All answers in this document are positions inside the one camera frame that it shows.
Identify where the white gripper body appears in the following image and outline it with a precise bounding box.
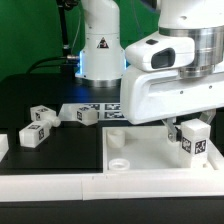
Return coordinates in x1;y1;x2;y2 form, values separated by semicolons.
120;63;224;124

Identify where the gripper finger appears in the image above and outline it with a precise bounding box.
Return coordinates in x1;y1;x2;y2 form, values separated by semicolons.
200;109;216;124
162;118;182;142

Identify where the white tag sheet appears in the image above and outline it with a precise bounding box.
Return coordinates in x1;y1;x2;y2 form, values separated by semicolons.
59;103;124;121

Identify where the white obstacle fence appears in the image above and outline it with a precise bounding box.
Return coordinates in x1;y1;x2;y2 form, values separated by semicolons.
0;145;224;202

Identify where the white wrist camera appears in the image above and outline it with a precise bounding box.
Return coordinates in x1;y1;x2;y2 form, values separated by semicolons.
125;33;195;72

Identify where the white square table top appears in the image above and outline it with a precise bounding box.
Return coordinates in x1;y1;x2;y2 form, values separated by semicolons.
102;126;224;172

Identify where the black cable bundle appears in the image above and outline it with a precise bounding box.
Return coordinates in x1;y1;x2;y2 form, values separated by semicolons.
25;0;81;74

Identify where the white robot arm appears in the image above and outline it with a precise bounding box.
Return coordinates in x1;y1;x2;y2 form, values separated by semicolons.
76;0;224;138

